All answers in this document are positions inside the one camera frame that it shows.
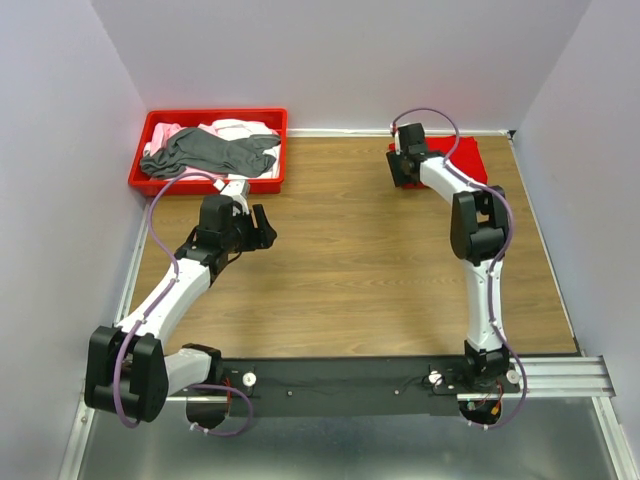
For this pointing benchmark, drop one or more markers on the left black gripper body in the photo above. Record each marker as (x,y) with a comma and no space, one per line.
(244,235)

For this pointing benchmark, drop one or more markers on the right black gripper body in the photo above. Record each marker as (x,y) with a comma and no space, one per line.
(396,169)

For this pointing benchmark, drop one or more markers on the red t shirt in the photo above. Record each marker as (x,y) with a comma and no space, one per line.
(466,158)

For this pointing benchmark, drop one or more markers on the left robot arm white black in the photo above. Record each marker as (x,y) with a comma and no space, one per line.
(128,372)

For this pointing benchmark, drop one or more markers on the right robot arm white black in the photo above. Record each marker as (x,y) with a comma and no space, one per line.
(480,234)

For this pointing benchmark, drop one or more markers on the grey t shirt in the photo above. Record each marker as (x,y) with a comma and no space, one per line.
(195,148)

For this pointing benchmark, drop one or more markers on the white t shirt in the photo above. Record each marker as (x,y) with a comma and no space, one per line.
(233,129)

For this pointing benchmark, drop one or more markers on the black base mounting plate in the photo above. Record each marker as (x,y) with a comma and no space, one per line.
(360,386)

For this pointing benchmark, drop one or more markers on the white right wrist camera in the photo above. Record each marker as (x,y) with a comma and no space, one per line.
(395,145)

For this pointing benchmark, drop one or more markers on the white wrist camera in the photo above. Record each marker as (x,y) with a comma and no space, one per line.
(395,145)
(237,190)

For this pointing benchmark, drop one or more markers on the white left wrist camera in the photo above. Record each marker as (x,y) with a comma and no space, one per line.
(237,190)

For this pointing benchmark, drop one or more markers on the aluminium frame rail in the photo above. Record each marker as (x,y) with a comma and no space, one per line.
(544,376)

